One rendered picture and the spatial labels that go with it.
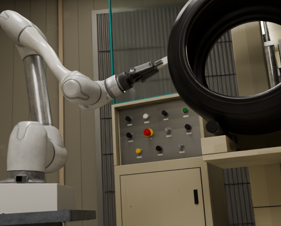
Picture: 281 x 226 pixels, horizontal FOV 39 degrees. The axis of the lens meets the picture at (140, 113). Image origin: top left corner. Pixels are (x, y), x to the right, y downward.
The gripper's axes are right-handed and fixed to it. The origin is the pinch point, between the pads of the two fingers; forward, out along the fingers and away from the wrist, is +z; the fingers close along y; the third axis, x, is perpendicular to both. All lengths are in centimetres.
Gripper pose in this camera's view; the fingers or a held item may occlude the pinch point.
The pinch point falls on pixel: (163, 62)
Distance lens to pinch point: 162.7
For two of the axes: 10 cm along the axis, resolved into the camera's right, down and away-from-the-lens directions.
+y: 3.9, 2.1, 9.0
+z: 8.7, -4.0, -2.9
